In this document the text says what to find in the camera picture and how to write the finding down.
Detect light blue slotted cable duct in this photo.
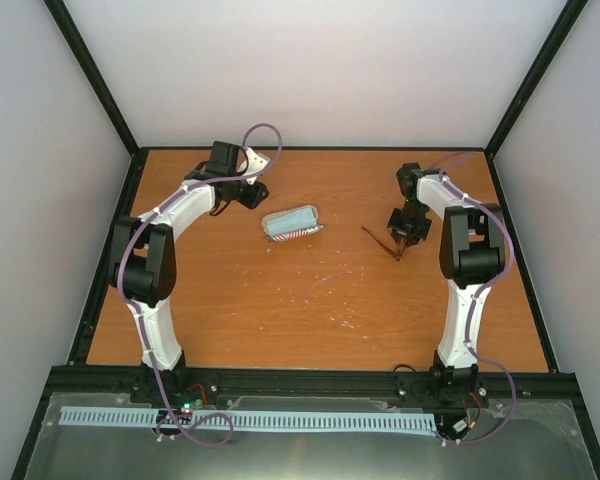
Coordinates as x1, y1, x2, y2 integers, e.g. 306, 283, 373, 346
58, 406, 437, 435

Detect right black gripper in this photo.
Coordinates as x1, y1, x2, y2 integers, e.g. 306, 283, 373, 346
387, 199, 431, 246

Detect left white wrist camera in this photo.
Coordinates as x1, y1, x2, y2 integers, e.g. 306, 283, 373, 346
238, 147, 270, 185

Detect brown sunglasses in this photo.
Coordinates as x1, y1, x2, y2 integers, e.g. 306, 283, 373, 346
361, 226, 408, 262

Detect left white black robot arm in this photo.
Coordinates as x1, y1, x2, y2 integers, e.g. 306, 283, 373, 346
108, 141, 274, 403

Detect american flag glasses case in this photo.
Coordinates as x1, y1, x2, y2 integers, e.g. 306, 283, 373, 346
261, 205, 324, 243

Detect light blue square mat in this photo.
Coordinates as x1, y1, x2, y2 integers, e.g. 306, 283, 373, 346
263, 206, 318, 237

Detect black aluminium frame rail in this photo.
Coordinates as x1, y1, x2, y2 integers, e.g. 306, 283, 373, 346
44, 366, 581, 401

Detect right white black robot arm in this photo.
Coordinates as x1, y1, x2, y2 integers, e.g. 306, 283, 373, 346
388, 163, 513, 405

